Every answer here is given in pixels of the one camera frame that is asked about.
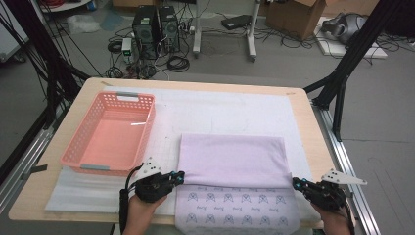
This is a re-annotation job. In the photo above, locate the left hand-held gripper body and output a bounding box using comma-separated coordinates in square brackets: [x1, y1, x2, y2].
[134, 156, 174, 204]

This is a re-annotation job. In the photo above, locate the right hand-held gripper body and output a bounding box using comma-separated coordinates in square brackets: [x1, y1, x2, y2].
[306, 167, 368, 212]

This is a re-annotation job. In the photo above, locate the lilac printed cloth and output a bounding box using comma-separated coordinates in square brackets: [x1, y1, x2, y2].
[174, 132, 301, 235]

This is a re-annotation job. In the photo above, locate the pink plastic basket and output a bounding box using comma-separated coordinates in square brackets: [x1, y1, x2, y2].
[59, 91, 157, 178]

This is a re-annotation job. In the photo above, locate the person's right hand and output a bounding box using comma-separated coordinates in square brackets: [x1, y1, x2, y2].
[309, 202, 355, 234]

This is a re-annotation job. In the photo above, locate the person's left hand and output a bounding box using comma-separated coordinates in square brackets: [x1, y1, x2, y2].
[125, 195, 168, 230]

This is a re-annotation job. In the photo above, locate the white grid mat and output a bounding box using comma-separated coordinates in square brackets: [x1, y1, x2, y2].
[44, 85, 322, 220]

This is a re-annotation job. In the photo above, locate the white flat board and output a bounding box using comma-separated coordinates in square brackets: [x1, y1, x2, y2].
[314, 16, 389, 60]

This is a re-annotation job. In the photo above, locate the white power adapter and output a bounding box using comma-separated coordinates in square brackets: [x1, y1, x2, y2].
[120, 37, 133, 64]

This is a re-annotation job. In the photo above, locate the black computer tower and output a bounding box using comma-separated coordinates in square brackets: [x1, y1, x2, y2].
[131, 5, 161, 61]
[159, 5, 181, 54]

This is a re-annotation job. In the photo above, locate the white metal stand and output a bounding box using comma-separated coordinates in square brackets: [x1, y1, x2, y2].
[192, 0, 262, 63]

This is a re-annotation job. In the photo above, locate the grey rounded device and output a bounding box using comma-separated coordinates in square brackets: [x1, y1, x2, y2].
[321, 12, 369, 45]

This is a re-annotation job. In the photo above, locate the black flat device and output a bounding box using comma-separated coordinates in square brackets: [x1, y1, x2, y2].
[220, 14, 253, 31]

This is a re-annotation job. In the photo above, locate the open cardboard box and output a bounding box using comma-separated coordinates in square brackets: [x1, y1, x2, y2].
[264, 0, 327, 41]

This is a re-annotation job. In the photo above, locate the teal sheet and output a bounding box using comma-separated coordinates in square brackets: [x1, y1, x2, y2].
[99, 10, 126, 32]

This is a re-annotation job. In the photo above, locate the clear plastic bag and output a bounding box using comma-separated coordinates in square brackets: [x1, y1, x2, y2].
[67, 13, 102, 35]

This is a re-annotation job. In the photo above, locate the white cabinet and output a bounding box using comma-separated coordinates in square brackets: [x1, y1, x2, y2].
[0, 6, 29, 63]

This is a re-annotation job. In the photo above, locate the right hand-held gripper cable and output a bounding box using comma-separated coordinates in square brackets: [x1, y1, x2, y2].
[341, 199, 357, 235]

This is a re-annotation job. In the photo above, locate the aluminium rail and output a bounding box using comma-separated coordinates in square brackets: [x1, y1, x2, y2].
[0, 125, 55, 213]
[311, 104, 382, 235]

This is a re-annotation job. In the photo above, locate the black cable coil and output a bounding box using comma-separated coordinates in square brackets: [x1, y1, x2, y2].
[166, 55, 191, 73]

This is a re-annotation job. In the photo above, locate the grey metal bracket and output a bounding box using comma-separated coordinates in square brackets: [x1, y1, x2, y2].
[21, 164, 49, 181]

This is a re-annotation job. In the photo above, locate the black metal frame strut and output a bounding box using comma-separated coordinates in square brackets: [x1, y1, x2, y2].
[302, 0, 415, 143]
[0, 0, 91, 129]

